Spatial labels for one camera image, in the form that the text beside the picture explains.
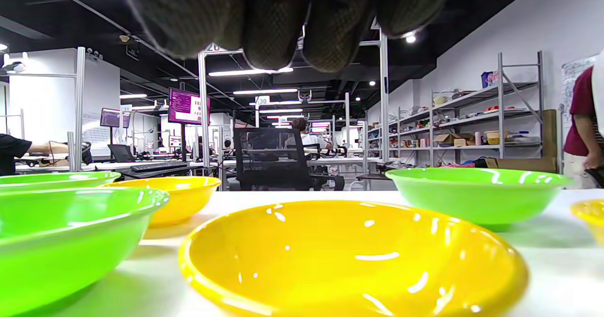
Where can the person's right hand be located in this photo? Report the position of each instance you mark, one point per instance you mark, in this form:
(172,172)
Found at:
(283,20)

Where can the yellow bowl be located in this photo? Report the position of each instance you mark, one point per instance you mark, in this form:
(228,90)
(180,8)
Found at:
(592,218)
(354,270)
(179,204)

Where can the green bowl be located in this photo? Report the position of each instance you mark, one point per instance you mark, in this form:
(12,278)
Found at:
(71,251)
(56,180)
(476,199)

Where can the ceiling light strips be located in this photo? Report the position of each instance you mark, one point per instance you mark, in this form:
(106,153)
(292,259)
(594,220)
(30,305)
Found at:
(250,72)

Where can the white hanging number sign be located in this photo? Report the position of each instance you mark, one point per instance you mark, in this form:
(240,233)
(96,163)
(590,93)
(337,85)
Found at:
(262,100)

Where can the black office chair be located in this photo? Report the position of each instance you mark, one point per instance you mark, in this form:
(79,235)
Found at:
(269,166)

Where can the black keyboard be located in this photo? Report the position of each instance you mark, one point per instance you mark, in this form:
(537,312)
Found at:
(158,166)

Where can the small purple screen monitor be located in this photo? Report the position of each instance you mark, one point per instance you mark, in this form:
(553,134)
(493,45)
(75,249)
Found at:
(111,118)

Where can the small cardboard box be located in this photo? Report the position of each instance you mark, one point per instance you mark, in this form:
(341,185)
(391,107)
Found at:
(448,139)

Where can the grey metal shelf rack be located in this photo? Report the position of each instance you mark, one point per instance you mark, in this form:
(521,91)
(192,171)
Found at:
(501,119)

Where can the brown cardboard panel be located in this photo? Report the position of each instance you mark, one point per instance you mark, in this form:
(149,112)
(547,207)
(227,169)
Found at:
(528,164)

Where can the aluminium frame post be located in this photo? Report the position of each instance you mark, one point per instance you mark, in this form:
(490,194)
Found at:
(384,119)
(80,119)
(203,142)

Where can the white wall poster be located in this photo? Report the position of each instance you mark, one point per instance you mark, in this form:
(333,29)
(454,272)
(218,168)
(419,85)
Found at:
(575,86)

